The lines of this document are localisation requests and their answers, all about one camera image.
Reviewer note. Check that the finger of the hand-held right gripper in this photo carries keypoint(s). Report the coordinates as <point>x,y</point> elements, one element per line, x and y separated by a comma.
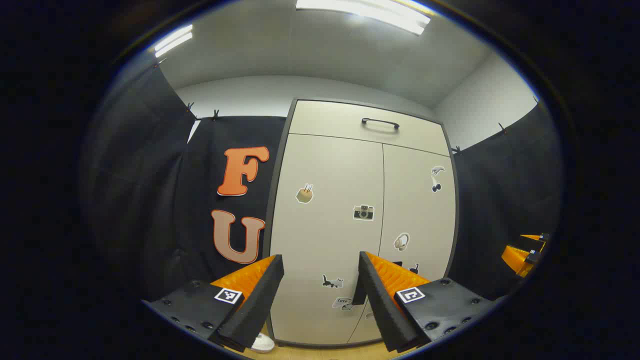
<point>516,257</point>
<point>534,237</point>

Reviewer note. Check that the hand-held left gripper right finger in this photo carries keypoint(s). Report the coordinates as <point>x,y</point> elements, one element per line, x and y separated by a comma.
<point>377,305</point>

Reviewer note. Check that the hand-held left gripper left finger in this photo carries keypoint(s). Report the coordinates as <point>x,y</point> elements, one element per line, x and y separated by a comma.
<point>257,305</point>

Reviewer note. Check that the white double-door shoe cabinet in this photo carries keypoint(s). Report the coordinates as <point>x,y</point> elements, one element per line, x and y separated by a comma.
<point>325,344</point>

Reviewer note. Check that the white cabinet door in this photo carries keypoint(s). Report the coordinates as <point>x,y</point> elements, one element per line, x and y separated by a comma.
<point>325,165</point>
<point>415,210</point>

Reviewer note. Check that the white shoe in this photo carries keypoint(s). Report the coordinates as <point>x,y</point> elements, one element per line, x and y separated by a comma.
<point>263,343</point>

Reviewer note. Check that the white cabinet drawer front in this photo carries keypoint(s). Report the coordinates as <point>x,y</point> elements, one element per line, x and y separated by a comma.
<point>330,120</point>

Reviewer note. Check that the long ceiling light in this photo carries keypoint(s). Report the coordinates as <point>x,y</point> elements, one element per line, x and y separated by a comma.
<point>365,12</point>
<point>172,41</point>

